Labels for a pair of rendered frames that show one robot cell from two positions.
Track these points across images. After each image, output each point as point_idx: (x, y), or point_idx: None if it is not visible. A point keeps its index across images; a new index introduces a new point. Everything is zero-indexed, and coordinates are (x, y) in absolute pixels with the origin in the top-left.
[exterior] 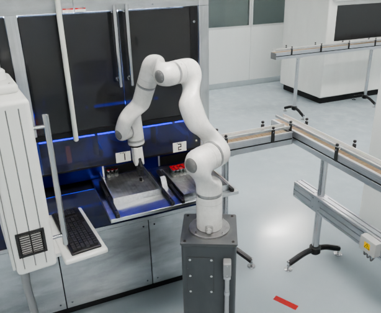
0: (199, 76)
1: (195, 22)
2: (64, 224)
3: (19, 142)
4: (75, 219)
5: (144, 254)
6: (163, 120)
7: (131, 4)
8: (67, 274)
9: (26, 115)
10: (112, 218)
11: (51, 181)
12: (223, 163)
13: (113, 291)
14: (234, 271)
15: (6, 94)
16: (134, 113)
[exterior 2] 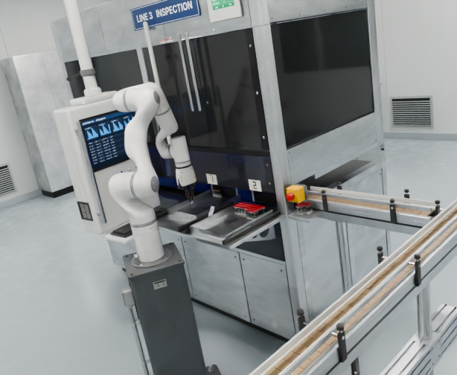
0: (142, 106)
1: (251, 47)
2: (99, 207)
3: (68, 138)
4: None
5: (240, 286)
6: (237, 151)
7: (199, 32)
8: (190, 268)
9: (67, 120)
10: None
11: None
12: (135, 194)
13: (222, 306)
14: (138, 306)
15: (80, 105)
16: (158, 135)
